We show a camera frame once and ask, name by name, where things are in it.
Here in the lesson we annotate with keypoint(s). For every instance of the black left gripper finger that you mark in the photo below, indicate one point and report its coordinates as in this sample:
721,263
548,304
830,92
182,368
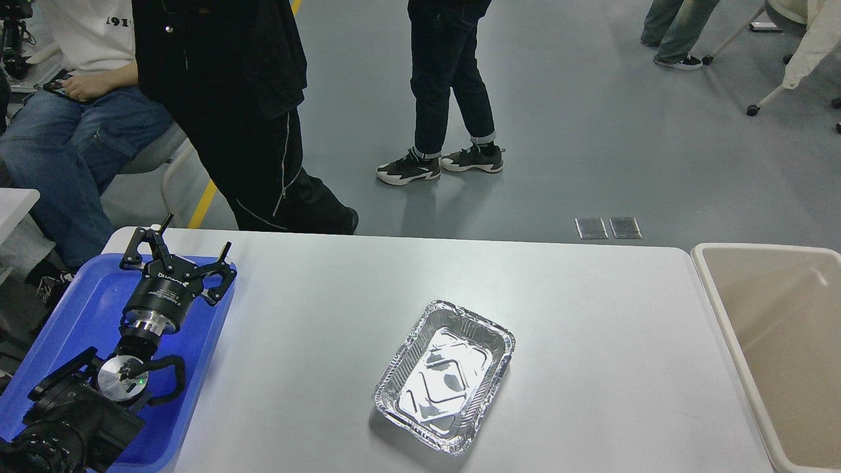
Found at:
213,295
131,259

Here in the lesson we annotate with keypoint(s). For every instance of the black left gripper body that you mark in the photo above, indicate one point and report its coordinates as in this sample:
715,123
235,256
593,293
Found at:
161,301

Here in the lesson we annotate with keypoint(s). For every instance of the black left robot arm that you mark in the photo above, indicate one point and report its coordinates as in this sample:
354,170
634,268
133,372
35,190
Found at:
111,381

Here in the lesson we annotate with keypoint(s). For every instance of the grey office chair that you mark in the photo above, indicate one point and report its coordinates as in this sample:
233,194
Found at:
156,165

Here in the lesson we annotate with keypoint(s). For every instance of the white side table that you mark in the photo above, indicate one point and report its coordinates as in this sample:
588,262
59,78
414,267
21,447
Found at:
23,246

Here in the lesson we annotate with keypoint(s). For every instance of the seated person in jeans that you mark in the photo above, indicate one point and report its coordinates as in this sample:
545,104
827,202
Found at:
71,146

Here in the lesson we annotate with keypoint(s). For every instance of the person in black tracksuit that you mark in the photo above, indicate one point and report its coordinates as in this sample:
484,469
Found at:
232,74

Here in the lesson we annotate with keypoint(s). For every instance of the aluminium foil tray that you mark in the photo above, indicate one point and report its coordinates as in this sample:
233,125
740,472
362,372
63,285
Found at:
444,376

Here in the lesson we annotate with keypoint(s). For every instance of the person in dark jeans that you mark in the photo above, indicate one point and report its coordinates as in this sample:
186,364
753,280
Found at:
443,53

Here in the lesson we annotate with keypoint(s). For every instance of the metal floor socket plates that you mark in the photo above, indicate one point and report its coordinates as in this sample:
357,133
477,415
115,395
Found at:
596,228

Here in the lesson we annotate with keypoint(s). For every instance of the person in grey-green trousers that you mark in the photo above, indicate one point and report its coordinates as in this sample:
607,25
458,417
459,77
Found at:
673,28

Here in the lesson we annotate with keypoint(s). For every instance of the beige plastic bin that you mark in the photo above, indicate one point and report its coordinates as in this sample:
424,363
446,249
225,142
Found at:
778,308

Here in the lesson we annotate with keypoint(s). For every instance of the white chair at right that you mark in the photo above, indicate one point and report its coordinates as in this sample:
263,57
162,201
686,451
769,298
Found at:
777,60

